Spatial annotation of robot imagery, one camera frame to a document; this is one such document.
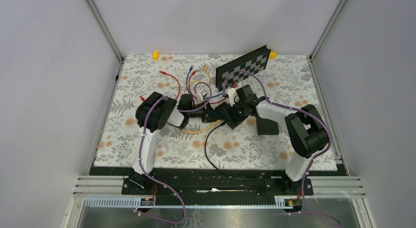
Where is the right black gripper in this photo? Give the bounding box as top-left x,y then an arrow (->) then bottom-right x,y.
223,98 -> 249,127

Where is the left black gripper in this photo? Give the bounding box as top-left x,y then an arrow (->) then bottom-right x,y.
186,100 -> 223,123

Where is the black thin cable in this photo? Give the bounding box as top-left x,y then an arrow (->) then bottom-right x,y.
204,122 -> 260,190

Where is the red ethernet cable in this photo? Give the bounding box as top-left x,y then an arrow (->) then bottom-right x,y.
187,70 -> 237,105

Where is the small black adapter box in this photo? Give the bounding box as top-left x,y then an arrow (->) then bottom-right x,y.
215,102 -> 247,129

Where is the black network switch box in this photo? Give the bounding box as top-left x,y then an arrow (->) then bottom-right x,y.
256,117 -> 280,135

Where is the blue ethernet cable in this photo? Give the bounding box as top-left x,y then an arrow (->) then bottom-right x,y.
185,65 -> 233,101

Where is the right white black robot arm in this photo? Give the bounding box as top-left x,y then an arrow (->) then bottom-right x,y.
215,85 -> 330,195

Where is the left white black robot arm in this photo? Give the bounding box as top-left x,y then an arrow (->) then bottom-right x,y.
132,92 -> 221,175

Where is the black white checkerboard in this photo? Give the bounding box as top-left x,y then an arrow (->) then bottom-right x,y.
215,45 -> 271,91

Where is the floral patterned table mat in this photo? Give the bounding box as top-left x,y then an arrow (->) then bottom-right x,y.
94,54 -> 320,170

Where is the right yellow corner clip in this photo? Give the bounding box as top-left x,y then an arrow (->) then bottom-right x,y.
269,52 -> 277,59

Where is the yellow corner clip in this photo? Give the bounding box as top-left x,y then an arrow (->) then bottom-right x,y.
153,51 -> 159,60
269,52 -> 277,59

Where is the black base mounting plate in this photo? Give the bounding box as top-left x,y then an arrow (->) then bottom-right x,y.
77,167 -> 346,206

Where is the left yellow corner clip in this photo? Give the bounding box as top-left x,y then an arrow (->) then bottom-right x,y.
153,51 -> 159,60

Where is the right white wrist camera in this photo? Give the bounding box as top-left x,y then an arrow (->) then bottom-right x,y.
226,88 -> 239,106

